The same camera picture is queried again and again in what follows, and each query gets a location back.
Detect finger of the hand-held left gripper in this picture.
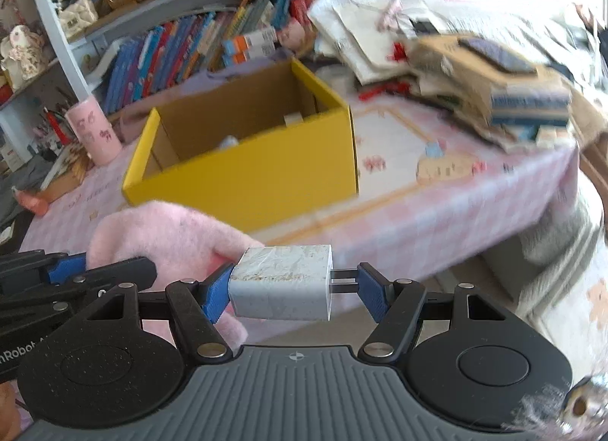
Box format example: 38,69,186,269
0,251,87,297
0,257,157,344

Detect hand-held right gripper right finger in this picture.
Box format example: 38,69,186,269
356,262,523,362

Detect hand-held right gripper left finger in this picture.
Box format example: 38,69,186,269
71,263,236,362

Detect white charger plug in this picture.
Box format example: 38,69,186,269
228,244,362,320

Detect pink sponge block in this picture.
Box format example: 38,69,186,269
87,201,264,344

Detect yellow cardboard box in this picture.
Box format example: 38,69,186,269
121,57,360,233

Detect pink checked cloth desktop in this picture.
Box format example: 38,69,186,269
16,84,578,347

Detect grey garment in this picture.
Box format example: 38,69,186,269
0,163,29,233

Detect wooden chessboard box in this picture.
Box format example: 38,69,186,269
38,139,93,204

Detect pink printed cylinder container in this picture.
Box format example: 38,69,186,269
64,96,119,167

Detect grey striped cushion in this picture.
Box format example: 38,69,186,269
482,184,608,323

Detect bear print blanket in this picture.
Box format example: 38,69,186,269
515,274,608,385

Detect row of colourful books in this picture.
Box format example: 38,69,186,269
100,0,295,114

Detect stack of books and cardboard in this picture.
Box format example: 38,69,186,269
408,35,578,152

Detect white wooden bookshelf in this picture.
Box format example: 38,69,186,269
0,0,395,176

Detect orange white small box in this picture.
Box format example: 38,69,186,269
223,25,279,54
222,44,276,68

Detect white quilted handbag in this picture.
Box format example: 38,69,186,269
54,0,99,40

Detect white canvas bag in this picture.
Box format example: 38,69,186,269
306,0,452,85

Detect dark blue book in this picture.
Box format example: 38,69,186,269
458,37,537,73

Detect pink plush doll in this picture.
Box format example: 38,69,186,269
275,18,307,49

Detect fuzzy pompom with metal ring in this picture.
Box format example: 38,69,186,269
518,372,608,441

